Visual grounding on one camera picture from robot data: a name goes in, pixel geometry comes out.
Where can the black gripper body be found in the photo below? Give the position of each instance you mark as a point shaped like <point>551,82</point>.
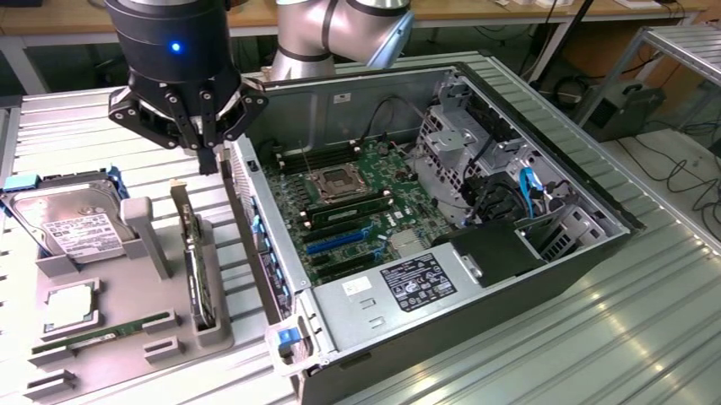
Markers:
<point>168,42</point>

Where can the low profile graphics card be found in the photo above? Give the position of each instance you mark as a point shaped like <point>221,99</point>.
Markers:
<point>199,287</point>

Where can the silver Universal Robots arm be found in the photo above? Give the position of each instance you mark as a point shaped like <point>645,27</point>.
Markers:
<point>315,38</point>

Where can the CPU socket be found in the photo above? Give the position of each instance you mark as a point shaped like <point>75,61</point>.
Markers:
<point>332,183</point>

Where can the silver hard disk drive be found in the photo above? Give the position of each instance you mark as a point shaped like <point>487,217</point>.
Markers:
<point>61,211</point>

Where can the RAM stick with white label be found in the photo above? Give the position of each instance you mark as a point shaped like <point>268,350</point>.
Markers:
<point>338,215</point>

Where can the black long expansion slot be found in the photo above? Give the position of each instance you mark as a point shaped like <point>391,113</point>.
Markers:
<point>344,272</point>
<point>332,235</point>

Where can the blue expansion slot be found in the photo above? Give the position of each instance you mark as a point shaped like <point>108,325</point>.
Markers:
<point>335,244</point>

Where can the silver metal disk cage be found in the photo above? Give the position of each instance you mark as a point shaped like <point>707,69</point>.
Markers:
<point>450,143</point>

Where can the green motherboard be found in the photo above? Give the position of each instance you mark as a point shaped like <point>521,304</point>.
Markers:
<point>414,211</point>

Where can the card retention bar blue clips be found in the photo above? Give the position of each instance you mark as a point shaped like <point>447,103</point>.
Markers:
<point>269,287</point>

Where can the silver chipset heat sink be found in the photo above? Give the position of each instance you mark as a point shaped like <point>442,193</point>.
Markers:
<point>408,244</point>

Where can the grey parts rack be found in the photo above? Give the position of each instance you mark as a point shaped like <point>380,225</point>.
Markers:
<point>124,304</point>

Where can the silver CPU chip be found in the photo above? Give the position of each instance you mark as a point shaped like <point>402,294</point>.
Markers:
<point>67,308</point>

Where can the long wooden desk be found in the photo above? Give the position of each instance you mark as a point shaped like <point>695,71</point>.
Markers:
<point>478,12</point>

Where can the silver power supply unit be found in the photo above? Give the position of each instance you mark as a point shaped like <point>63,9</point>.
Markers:
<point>360,304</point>

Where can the green RAM stick bare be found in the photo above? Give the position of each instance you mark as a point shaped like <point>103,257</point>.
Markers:
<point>101,335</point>

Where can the blue case latch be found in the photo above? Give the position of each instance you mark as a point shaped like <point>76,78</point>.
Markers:
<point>287,337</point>

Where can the black plastic cover box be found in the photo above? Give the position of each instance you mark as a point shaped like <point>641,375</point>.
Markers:
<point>490,253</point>

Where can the perforated silver disk bay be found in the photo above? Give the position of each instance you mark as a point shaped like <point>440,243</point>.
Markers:
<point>563,240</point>

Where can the dark grey floor unit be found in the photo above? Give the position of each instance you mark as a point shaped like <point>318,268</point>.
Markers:
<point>625,114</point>

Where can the open black PC case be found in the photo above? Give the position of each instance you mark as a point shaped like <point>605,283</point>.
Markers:
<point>427,371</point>

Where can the blue disk carrier bracket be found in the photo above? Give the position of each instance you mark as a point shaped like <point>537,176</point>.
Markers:
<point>18,183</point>

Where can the metal slat table frame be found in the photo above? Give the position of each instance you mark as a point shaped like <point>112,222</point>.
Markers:
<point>686,46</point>

